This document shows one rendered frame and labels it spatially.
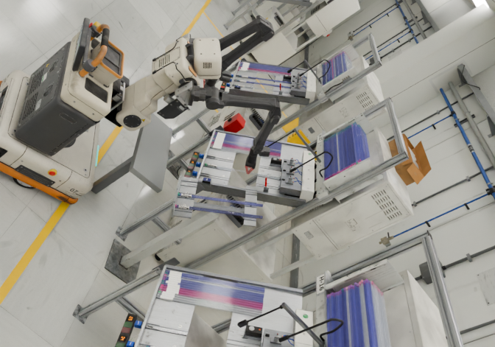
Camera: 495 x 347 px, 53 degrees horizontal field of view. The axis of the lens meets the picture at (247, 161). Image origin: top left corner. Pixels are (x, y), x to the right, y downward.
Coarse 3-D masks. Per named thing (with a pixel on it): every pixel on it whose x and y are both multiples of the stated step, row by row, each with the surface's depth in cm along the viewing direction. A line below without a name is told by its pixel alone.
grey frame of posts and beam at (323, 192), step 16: (368, 112) 355; (192, 144) 390; (320, 144) 357; (176, 160) 396; (400, 160) 289; (256, 176) 396; (320, 176) 323; (320, 192) 309; (336, 192) 305; (160, 208) 329; (304, 208) 315; (272, 224) 324; (240, 240) 335; (208, 256) 347
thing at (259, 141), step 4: (268, 116) 291; (276, 116) 284; (268, 120) 291; (272, 120) 286; (276, 120) 286; (264, 124) 298; (268, 124) 294; (272, 124) 289; (276, 124) 289; (264, 128) 299; (268, 128) 298; (272, 128) 299; (260, 132) 306; (264, 132) 302; (268, 132) 302; (256, 136) 314; (260, 136) 307; (264, 136) 306; (256, 140) 313; (260, 140) 310; (264, 140) 310; (256, 144) 313; (260, 144) 313; (256, 148) 317; (260, 148) 317
